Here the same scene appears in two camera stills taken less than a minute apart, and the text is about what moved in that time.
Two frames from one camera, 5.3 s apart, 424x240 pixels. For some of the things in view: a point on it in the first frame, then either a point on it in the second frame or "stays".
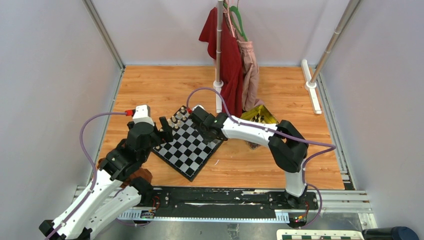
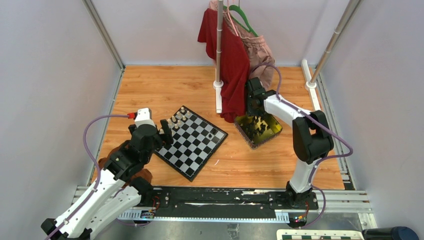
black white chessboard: (189, 151) stays
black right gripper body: (203, 131) → (250, 107)
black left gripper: (165, 136) stays
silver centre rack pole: (220, 15) stays
